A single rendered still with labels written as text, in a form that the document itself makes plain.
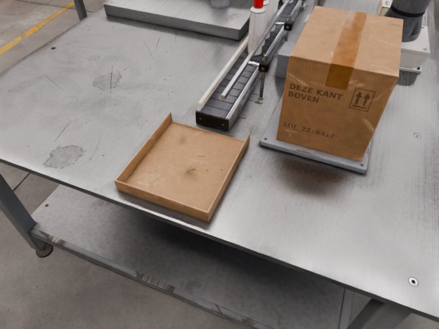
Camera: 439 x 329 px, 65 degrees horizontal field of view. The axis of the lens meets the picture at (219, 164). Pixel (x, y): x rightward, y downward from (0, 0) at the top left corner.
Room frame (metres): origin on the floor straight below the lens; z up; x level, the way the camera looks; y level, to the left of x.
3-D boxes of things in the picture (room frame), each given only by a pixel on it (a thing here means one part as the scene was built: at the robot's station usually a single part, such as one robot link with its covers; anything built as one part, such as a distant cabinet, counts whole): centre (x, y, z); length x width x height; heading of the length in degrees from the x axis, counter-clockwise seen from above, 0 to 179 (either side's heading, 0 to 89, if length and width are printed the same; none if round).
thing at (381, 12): (1.57, -0.79, 0.87); 0.16 x 0.12 x 0.07; 161
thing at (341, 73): (0.82, -0.33, 0.99); 0.30 x 0.24 x 0.27; 158
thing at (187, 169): (0.64, 0.09, 0.85); 0.30 x 0.26 x 0.04; 158
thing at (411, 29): (1.25, -0.68, 0.97); 0.15 x 0.15 x 0.10
